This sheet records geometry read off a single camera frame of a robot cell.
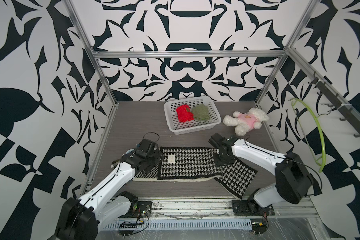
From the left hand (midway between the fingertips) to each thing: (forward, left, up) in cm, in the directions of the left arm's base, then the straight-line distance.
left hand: (160, 156), depth 83 cm
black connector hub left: (-30, +15, -11) cm, 35 cm away
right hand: (-3, -33, -4) cm, 33 cm away
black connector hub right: (-33, -47, -11) cm, 59 cm away
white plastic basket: (+25, -21, -7) cm, 33 cm away
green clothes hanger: (-13, -71, +17) cm, 74 cm away
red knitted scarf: (+30, -14, -2) cm, 33 cm away
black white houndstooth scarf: (-1, -13, -7) cm, 15 cm away
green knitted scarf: (+33, -27, -2) cm, 42 cm away
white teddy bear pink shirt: (+22, -55, 0) cm, 59 cm away
